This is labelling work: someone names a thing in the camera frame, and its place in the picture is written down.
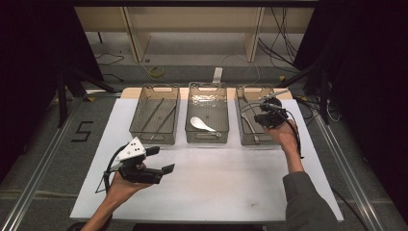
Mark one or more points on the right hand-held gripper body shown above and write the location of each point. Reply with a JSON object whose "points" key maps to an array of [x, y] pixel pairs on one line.
{"points": [[277, 117]]}

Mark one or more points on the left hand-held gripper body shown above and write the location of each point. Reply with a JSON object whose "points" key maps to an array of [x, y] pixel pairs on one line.
{"points": [[141, 175]]}

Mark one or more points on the silver metal fork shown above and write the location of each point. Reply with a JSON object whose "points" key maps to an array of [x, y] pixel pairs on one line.
{"points": [[256, 138]]}

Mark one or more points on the clear grey plastic bin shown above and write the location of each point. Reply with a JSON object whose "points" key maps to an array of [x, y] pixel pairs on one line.
{"points": [[247, 141], [207, 102], [157, 115]]}

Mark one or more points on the white ceramic spoon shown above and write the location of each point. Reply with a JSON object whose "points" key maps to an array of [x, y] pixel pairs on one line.
{"points": [[197, 123]]}

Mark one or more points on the person's right hand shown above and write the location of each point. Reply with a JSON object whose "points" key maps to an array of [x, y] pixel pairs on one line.
{"points": [[285, 136]]}

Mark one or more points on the person's left hand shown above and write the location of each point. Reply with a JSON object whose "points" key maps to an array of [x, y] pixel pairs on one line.
{"points": [[120, 191]]}

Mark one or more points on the white foam board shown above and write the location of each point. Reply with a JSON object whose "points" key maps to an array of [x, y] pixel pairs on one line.
{"points": [[208, 192]]}

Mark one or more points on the black metal stand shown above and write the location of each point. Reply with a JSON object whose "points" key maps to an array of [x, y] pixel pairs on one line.
{"points": [[324, 96], [61, 96]]}

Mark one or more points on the white power strip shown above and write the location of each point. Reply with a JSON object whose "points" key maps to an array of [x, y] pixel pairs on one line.
{"points": [[217, 74]]}

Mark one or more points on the black curtain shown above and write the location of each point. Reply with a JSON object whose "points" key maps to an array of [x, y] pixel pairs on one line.
{"points": [[32, 64], [369, 80]]}

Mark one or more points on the beige wooden shelf unit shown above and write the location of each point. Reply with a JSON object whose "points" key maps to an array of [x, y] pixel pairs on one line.
{"points": [[192, 19]]}

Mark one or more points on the aluminium floor rail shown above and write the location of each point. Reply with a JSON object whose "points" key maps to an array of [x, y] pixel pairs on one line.
{"points": [[38, 173], [346, 173]]}

